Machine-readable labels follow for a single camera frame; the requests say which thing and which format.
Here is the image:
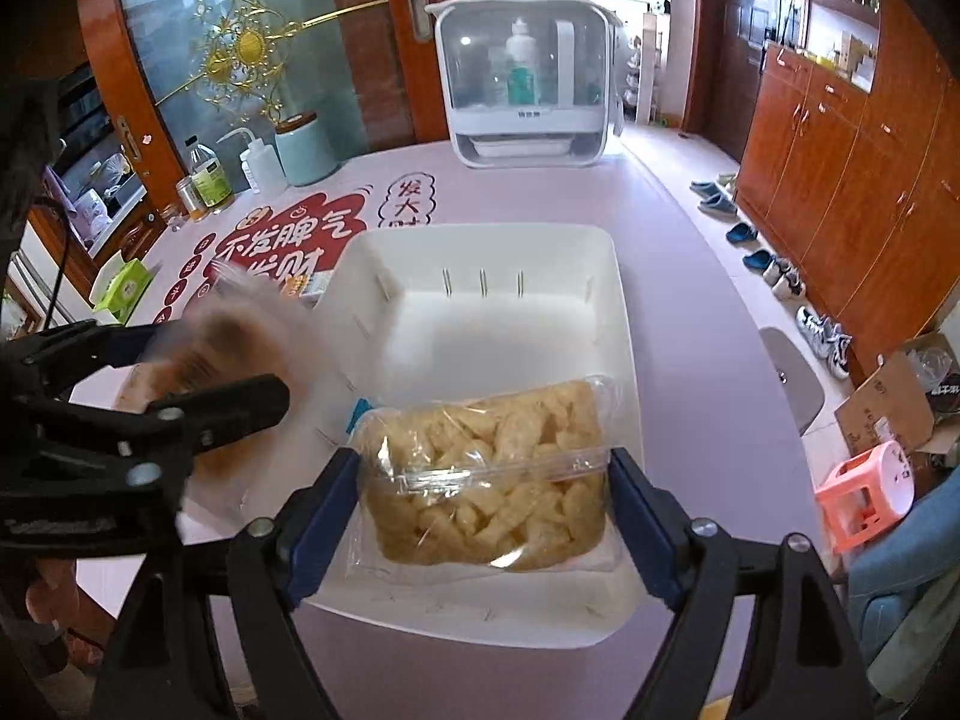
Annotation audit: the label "clear bag of yellow chips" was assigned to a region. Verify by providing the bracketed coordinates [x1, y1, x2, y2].
[345, 375, 625, 575]

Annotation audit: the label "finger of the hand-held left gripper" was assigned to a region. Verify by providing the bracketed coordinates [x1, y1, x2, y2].
[15, 373, 292, 467]
[0, 320, 162, 395]

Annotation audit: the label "wooden cabinet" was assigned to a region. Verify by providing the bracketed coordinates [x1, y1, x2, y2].
[735, 0, 960, 391]

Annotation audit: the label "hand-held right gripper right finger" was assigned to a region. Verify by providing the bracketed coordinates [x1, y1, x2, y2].
[606, 446, 875, 720]

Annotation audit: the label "white plastic bin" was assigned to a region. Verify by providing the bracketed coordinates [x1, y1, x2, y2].
[180, 223, 647, 650]

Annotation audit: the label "pink plastic stool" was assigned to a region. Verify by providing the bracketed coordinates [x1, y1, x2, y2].
[814, 440, 918, 557]

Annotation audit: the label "person's left forearm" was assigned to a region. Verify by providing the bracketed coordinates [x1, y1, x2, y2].
[22, 559, 98, 683]

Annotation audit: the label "green tissue box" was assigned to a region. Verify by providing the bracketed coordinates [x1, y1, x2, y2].
[91, 251, 155, 317]

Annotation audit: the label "teal canister wooden lid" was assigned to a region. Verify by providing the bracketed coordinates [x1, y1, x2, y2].
[274, 112, 341, 188]

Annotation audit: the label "small orange box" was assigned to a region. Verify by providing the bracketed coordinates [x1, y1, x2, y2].
[281, 270, 335, 305]

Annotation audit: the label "blue cushioned chair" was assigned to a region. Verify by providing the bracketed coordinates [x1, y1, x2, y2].
[847, 465, 960, 691]

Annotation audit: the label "glass door gold ornament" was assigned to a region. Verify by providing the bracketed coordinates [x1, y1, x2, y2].
[75, 0, 391, 218]

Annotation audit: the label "white wash bottle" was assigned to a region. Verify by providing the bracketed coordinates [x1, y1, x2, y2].
[217, 127, 290, 197]

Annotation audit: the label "white bottle teal label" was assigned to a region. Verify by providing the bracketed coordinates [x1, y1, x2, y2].
[504, 19, 538, 107]

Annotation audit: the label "clear packet orange-brown snacks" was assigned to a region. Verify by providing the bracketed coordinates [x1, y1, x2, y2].
[116, 259, 338, 481]

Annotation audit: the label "clear bottle green label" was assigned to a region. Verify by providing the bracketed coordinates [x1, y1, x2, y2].
[185, 136, 234, 210]

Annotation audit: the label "grey chair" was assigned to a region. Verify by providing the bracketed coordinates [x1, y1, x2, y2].
[757, 326, 826, 437]

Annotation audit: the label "row of shoes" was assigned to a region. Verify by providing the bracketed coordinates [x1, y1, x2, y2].
[688, 172, 854, 382]

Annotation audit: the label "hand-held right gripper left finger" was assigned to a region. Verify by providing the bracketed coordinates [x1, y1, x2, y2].
[90, 448, 362, 720]

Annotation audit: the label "cardboard box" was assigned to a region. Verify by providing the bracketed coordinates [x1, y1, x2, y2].
[832, 330, 960, 458]

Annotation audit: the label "white countertop sterilizer cabinet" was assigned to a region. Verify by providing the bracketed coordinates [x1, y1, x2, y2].
[424, 0, 628, 170]

